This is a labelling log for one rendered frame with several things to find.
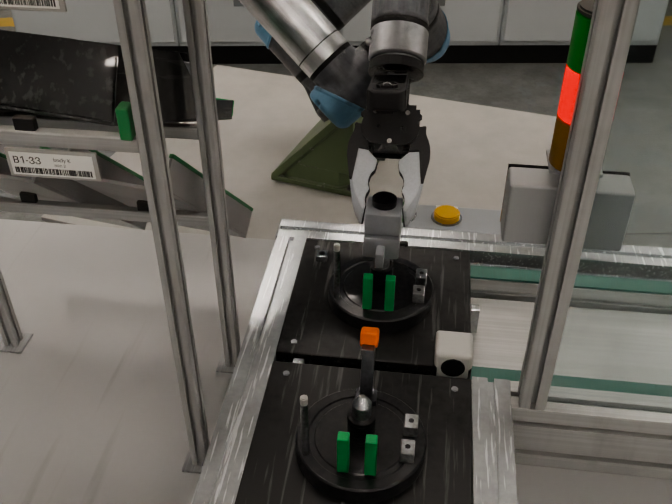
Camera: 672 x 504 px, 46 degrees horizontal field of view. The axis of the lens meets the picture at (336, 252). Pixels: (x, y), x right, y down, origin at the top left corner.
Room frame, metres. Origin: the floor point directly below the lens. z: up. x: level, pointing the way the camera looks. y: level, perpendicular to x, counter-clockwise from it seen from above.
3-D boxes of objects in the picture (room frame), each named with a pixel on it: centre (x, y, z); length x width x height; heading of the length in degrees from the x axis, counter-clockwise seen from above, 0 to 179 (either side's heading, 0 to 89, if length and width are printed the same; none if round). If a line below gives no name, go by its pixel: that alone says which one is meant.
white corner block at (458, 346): (0.70, -0.14, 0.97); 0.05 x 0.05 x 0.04; 83
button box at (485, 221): (1.01, -0.17, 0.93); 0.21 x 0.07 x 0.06; 83
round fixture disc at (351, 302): (0.81, -0.06, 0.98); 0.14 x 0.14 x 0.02
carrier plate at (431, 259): (0.81, -0.06, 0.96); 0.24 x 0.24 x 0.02; 83
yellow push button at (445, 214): (1.01, -0.17, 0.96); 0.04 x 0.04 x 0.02
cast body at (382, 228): (0.80, -0.06, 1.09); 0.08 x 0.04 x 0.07; 172
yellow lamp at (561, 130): (0.67, -0.23, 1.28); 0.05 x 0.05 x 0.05
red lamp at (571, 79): (0.67, -0.23, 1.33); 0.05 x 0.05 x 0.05
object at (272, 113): (1.34, -0.02, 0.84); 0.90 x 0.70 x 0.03; 70
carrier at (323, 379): (0.56, -0.03, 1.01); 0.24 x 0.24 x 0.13; 83
